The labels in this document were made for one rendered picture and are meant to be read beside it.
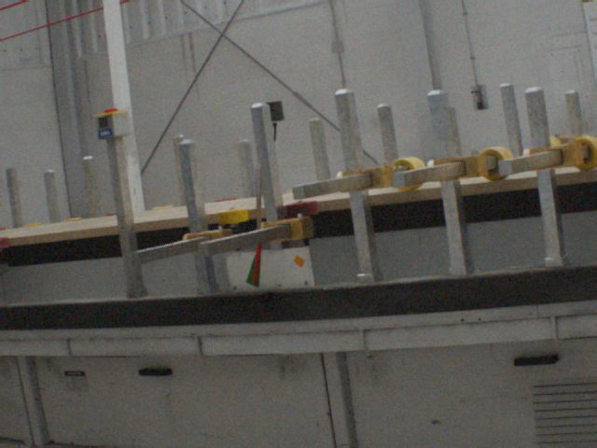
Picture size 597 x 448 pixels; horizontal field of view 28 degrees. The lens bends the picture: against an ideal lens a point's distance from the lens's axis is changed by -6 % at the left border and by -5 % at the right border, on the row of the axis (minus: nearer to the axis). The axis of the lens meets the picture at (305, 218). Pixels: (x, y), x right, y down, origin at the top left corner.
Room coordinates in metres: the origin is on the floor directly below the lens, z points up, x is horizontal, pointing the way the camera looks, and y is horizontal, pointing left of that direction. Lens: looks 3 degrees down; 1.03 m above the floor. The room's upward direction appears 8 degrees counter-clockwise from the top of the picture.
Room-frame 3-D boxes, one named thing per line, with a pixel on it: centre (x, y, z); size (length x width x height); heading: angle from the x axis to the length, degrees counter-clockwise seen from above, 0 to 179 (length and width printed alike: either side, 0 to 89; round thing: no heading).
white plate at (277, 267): (3.12, 0.11, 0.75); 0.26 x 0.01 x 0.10; 56
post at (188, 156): (3.26, 0.28, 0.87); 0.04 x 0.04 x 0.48; 56
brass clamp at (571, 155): (2.69, -0.57, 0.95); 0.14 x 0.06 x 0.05; 56
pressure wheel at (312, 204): (3.15, 0.01, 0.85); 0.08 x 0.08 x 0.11
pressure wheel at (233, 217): (3.33, 0.19, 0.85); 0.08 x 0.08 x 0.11
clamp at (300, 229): (3.11, 0.05, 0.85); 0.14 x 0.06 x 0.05; 56
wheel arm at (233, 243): (2.99, 0.12, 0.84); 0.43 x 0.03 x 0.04; 146
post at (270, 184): (3.12, 0.07, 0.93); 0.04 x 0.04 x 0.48; 56
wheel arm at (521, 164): (2.63, -0.55, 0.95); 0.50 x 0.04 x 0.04; 146
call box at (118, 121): (3.41, 0.50, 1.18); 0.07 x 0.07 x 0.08; 56
